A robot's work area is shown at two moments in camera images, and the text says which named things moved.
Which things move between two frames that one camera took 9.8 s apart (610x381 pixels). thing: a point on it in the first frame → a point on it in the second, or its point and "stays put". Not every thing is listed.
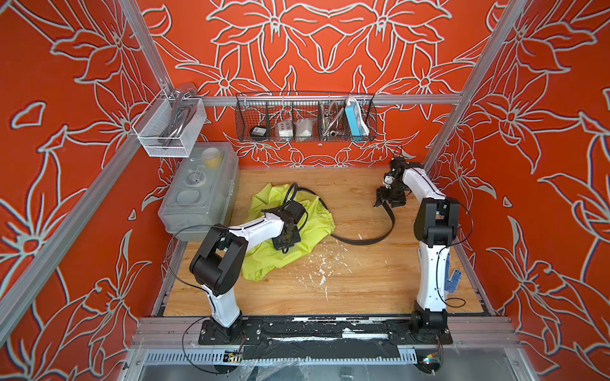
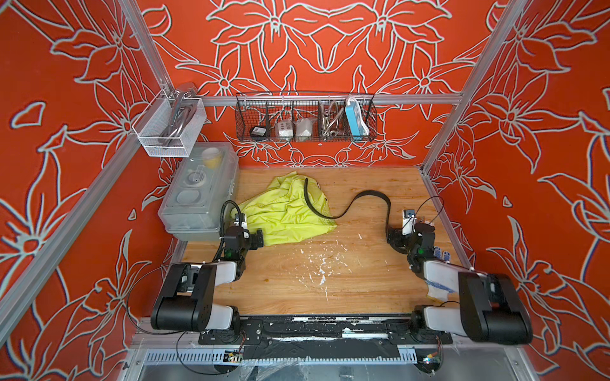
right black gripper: (380, 194) → (397, 232)
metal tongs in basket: (329, 119) stays put
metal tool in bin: (185, 98) stays put
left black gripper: (279, 245) → (254, 240)
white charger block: (285, 128) stays put
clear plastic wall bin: (167, 126) stays put
